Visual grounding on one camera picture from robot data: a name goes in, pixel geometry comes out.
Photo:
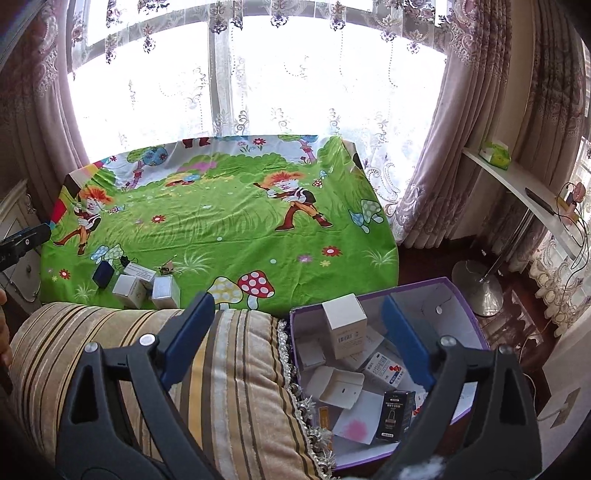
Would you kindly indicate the purple patterned drape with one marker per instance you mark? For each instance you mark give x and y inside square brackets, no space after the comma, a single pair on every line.
[485,92]
[37,92]

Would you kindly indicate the white card with pink spot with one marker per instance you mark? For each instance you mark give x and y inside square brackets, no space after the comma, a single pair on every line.
[355,415]

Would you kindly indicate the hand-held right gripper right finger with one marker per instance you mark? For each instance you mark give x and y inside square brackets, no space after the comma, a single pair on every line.
[408,344]

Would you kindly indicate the metal table stand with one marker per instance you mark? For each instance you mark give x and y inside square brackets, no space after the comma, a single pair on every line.
[475,288]

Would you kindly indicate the purple cardboard box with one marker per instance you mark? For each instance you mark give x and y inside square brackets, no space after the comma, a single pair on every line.
[461,300]

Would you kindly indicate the white power adapter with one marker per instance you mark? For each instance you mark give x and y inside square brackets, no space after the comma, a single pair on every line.
[565,406]

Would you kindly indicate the dark blue box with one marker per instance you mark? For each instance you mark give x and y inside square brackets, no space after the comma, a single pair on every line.
[102,275]

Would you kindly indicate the green tissue box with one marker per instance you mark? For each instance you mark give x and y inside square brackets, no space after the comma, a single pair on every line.
[495,154]

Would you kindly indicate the striped sofa cushion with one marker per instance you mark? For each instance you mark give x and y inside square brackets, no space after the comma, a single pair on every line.
[240,392]

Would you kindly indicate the white lace curtain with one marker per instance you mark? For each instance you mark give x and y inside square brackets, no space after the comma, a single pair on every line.
[277,69]

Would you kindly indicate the white box with green logo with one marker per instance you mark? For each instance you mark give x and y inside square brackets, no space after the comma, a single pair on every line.
[129,290]

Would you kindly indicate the small brown clip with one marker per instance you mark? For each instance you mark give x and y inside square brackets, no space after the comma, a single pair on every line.
[166,268]

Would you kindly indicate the white box with black text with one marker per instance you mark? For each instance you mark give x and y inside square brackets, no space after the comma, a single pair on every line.
[143,272]

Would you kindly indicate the black remote control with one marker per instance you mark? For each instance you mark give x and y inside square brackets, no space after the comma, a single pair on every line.
[540,201]

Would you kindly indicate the white blue red medicine box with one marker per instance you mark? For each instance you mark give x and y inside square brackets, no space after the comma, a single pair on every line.
[383,369]

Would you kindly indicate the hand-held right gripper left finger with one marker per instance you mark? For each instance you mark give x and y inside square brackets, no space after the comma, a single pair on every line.
[191,339]

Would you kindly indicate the white wall shelf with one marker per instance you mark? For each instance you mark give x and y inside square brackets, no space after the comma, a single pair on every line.
[512,182]

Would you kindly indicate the orange packet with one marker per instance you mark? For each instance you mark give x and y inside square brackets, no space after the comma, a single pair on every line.
[324,416]

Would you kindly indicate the cartoon printed blanket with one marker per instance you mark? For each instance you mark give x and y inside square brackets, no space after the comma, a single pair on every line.
[221,212]

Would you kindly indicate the short lace curtain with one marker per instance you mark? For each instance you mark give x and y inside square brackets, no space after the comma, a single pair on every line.
[554,277]

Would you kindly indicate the black binder clip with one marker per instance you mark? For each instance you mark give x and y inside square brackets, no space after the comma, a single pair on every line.
[123,260]

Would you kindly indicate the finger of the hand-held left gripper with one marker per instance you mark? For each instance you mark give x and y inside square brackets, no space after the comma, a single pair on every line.
[34,236]

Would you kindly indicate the large cream box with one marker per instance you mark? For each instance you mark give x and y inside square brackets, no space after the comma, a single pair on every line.
[344,327]

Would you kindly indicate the plain white box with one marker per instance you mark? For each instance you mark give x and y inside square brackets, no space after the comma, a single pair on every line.
[166,291]

